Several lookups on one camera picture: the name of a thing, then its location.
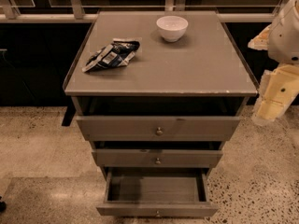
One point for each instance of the grey wooden drawer cabinet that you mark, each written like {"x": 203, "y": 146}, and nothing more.
{"x": 200, "y": 75}

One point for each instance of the white ceramic bowl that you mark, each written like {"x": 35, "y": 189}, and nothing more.
{"x": 172, "y": 28}

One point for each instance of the metal window railing frame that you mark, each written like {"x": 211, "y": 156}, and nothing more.
{"x": 76, "y": 12}

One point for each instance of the grey middle drawer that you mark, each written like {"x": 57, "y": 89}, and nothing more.
{"x": 156, "y": 158}

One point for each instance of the grey top drawer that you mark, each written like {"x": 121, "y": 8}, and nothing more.
{"x": 157, "y": 128}

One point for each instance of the grey drawer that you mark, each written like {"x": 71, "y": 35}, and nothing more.
{"x": 157, "y": 128}
{"x": 156, "y": 158}
{"x": 156, "y": 192}

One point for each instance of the grey bottom drawer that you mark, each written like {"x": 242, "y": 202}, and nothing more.
{"x": 156, "y": 192}

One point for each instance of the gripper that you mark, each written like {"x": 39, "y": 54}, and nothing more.
{"x": 286, "y": 42}

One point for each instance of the crumpled dark snack bag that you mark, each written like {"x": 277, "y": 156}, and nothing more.
{"x": 116, "y": 54}

